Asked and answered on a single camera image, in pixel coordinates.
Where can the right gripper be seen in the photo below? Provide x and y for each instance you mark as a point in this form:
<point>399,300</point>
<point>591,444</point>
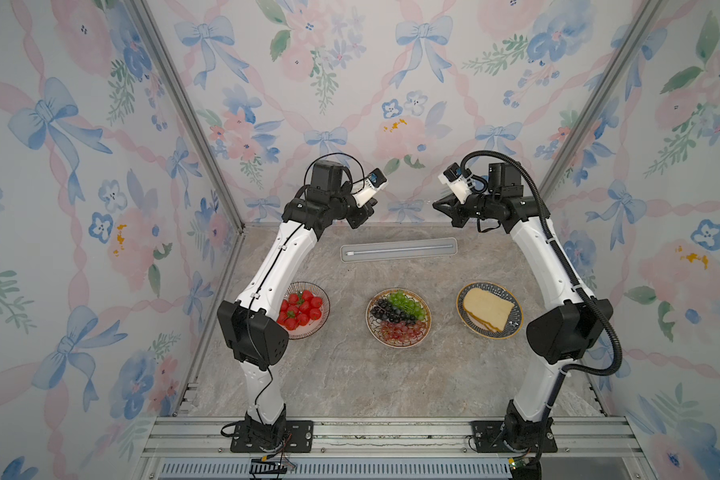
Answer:
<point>454,208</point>

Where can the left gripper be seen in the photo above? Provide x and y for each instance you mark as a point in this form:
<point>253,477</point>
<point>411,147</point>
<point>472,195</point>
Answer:
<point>361,218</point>

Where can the plastic wrap dispenser box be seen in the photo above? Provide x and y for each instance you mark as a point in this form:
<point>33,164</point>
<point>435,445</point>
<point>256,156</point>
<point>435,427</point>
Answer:
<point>399,250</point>

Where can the glass plate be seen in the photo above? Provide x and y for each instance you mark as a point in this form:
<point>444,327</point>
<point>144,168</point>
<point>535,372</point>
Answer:
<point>302,284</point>

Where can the blue yellow-rimmed plate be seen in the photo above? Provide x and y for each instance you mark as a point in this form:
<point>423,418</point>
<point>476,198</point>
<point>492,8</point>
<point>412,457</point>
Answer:
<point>489,310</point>

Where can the patterned fruit plate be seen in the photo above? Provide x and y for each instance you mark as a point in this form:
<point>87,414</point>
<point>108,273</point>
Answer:
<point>374,325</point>

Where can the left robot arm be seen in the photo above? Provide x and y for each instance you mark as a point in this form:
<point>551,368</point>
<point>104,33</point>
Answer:
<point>249,324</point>

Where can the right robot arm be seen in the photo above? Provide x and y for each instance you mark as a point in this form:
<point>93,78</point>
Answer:
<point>574,318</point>

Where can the green grapes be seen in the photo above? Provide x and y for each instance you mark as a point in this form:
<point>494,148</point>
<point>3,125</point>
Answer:
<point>408,304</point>

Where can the black grapes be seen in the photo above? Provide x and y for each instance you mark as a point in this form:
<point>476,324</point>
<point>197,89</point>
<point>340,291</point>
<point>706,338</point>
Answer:
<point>385,311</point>

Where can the red strawberries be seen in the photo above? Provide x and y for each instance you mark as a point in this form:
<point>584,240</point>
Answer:
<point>303,310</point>

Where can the bread slices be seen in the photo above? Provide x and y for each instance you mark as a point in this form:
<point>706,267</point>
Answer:
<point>488,309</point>

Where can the red grapes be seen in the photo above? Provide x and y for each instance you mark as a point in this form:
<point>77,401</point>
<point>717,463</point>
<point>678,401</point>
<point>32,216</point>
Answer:
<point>403,334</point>

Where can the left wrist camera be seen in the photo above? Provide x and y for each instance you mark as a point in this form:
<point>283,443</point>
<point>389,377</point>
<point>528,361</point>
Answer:
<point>374,182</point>

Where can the left aluminium corner post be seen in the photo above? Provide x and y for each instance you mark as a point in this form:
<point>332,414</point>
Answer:
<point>156,47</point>

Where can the aluminium corner post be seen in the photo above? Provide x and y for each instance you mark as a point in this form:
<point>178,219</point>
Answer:
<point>156,47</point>
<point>634,36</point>

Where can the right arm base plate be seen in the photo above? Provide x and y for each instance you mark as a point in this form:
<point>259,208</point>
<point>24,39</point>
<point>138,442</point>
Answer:
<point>498,436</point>

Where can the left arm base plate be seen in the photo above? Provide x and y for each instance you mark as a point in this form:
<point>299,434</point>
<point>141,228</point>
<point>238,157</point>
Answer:
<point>297,435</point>

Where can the right aluminium corner post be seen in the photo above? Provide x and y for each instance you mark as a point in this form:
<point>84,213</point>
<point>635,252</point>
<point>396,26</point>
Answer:
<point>634,36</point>

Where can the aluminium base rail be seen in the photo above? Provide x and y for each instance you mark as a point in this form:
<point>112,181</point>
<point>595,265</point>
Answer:
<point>392,448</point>

